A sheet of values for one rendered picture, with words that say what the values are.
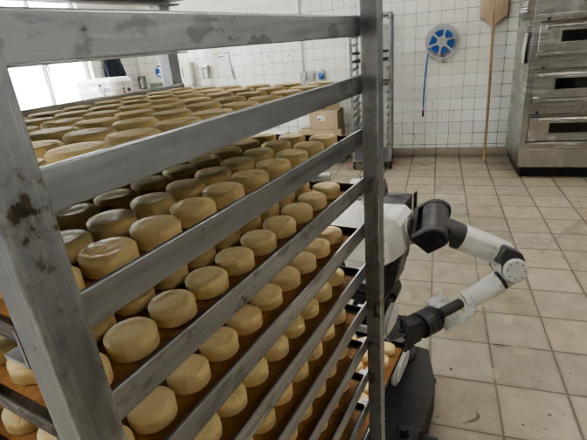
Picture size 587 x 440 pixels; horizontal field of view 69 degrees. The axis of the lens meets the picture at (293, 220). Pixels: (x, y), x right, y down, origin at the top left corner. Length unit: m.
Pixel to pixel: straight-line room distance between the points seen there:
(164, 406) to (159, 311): 0.10
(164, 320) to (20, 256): 0.22
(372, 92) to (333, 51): 5.46
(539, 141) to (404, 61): 1.98
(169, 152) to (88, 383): 0.18
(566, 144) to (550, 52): 0.94
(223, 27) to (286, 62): 5.95
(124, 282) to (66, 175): 0.09
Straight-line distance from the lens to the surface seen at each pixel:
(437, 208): 1.49
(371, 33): 0.75
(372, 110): 0.76
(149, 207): 0.50
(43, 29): 0.32
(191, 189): 0.54
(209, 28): 0.42
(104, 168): 0.33
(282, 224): 0.62
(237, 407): 0.61
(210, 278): 0.51
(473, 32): 6.07
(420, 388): 2.04
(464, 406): 2.24
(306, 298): 0.63
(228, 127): 0.43
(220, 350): 0.55
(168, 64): 0.99
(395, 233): 1.44
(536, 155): 5.32
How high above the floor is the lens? 1.57
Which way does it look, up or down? 22 degrees down
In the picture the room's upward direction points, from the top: 5 degrees counter-clockwise
